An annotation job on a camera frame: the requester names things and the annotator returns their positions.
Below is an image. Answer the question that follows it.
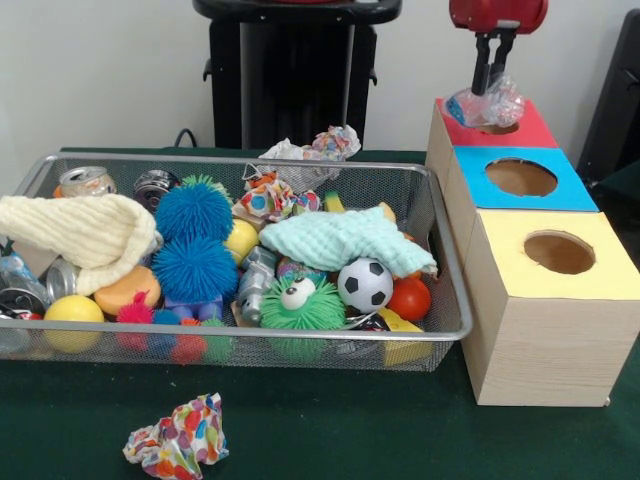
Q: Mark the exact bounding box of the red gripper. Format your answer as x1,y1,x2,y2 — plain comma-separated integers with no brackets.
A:
449,0,549,95

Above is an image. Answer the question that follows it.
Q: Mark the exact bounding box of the crushed clear plastic bottle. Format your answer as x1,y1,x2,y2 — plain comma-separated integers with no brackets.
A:
444,76,526,129

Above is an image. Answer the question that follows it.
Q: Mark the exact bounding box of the mint green waffle cloth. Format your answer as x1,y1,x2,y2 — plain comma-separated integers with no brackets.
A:
260,205,438,281

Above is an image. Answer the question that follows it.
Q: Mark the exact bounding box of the cream waffle cloth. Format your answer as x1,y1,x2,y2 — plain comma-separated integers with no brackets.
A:
0,193,161,297

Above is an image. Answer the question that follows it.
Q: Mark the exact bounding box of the wooden box with three holes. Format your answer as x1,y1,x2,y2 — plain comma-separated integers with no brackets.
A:
425,97,640,408

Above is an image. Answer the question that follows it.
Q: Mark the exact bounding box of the black panel stand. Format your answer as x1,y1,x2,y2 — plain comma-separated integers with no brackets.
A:
578,10,640,188

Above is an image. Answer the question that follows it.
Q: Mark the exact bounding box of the red ball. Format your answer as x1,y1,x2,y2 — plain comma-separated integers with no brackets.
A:
390,275,432,322

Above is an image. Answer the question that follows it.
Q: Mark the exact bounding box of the black and white soccer ball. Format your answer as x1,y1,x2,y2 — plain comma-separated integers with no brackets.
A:
338,258,395,313

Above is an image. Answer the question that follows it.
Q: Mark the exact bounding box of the yellow cheese wedge toy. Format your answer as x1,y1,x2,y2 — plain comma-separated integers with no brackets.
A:
378,308,433,366

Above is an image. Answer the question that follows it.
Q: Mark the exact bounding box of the yellow ball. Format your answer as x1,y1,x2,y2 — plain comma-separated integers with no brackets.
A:
226,218,261,265
42,295,106,354

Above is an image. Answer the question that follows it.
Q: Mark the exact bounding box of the green fuzzy toy with eyes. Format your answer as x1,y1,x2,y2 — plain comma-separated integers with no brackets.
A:
260,272,348,363

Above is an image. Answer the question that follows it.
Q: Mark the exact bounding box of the grey robot toy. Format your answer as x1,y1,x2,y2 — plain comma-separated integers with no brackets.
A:
238,246,279,326

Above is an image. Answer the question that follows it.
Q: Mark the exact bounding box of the blue spiky ball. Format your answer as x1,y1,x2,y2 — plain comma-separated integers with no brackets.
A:
155,175,235,243
151,236,240,304

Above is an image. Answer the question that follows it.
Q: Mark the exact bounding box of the crushed silver can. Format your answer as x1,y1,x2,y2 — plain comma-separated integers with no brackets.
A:
56,166,117,199

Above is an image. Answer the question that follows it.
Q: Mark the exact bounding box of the orange round disc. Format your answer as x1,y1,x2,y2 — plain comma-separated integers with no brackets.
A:
93,265,161,319

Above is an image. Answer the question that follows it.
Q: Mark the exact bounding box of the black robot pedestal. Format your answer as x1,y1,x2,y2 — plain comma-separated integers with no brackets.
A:
193,0,403,151

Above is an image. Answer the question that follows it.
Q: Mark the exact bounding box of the wire mesh bin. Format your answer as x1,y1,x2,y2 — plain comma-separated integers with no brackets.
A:
0,152,474,374

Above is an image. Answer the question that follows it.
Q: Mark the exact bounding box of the black cable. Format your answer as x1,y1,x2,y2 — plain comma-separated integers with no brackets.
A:
174,127,201,150

